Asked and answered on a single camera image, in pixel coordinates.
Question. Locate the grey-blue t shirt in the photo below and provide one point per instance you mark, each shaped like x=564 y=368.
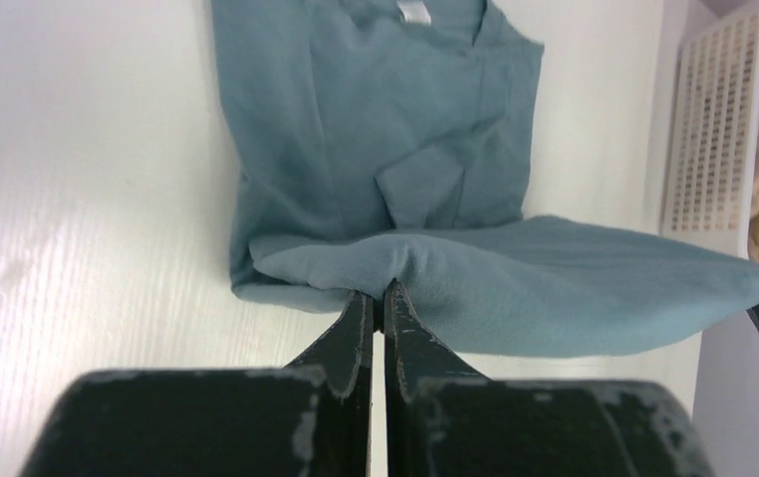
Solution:
x=390 y=141

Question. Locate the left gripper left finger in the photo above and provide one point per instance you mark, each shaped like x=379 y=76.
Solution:
x=342 y=418

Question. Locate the white plastic laundry basket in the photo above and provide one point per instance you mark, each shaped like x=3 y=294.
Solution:
x=709 y=187

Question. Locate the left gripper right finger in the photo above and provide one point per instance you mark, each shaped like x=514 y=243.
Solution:
x=415 y=360

